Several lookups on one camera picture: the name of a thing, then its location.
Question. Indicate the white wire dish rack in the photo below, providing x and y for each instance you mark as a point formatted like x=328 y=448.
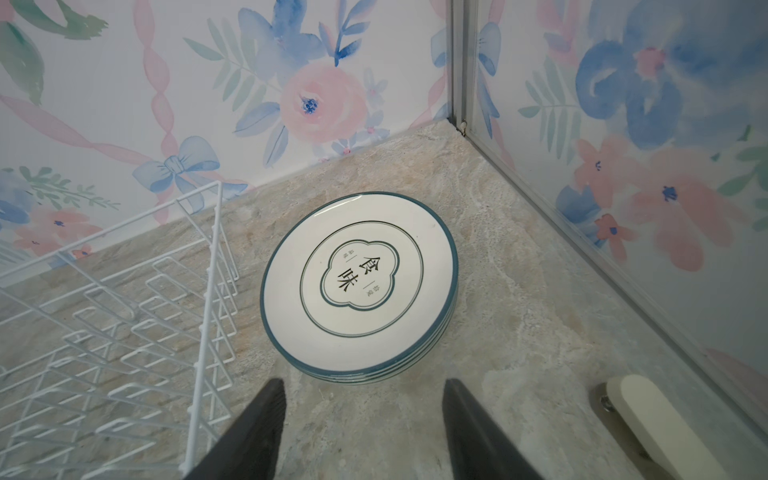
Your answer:
x=117 y=350

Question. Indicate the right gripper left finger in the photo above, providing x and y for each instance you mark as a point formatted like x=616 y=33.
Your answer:
x=249 y=449

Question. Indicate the white plate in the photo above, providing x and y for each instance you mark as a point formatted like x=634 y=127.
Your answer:
x=359 y=283

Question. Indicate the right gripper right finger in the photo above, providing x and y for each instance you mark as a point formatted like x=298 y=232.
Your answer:
x=478 y=447

